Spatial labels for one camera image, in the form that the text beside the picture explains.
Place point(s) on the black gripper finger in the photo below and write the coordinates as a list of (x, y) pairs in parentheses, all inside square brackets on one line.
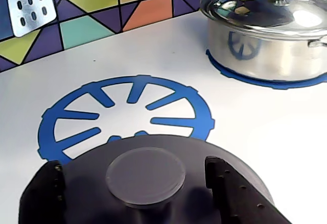
[(43, 198), (232, 198)]

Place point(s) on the dark gray round lid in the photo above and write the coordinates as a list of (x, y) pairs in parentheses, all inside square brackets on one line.
[(143, 208)]

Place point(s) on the shiny steel pot lid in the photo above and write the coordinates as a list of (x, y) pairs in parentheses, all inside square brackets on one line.
[(260, 14)]

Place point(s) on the perforated metal spatula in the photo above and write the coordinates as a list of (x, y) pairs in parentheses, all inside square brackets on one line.
[(30, 7)]

